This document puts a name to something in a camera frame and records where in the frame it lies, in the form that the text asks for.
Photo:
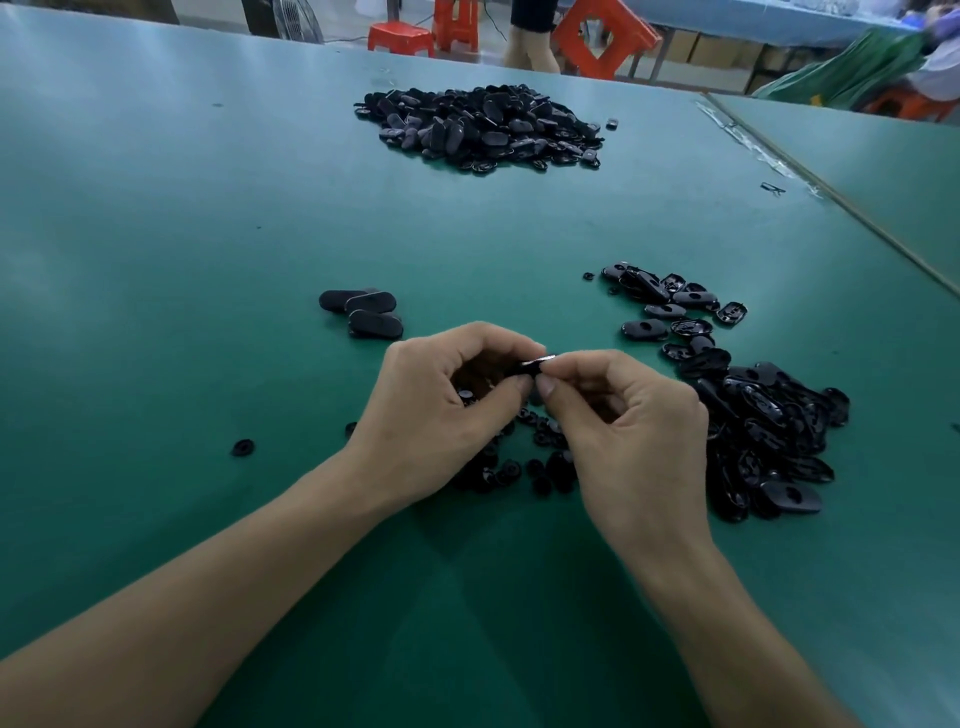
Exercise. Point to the person's left hand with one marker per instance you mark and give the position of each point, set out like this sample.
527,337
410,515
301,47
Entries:
428,420

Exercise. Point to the person's right hand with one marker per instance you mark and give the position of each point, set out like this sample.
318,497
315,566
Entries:
638,450

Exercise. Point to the pile of small black buttons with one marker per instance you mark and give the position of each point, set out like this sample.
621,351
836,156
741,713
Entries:
540,473

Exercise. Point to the assembled black oval piece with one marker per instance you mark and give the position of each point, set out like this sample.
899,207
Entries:
375,302
375,324
540,362
336,300

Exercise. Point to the pile of black oval shells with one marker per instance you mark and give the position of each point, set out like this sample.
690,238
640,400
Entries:
765,435

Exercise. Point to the lone black ring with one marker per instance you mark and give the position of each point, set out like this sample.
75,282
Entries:
243,447

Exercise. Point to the person's left forearm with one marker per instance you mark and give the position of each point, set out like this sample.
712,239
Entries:
180,615

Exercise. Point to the person's right forearm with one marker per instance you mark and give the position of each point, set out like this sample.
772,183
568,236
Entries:
743,653

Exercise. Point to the small black plastic scrap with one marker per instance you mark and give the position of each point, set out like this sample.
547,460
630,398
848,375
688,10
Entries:
773,189

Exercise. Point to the red plastic stool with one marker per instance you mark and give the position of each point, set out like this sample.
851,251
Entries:
401,38
456,23
908,102
608,38

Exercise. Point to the grey floor fan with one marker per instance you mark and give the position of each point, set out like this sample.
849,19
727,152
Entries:
285,18

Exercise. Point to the green striped bag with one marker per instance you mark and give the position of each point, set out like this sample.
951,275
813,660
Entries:
840,68

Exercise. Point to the long blue work table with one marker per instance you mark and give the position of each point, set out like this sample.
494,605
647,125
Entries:
780,18

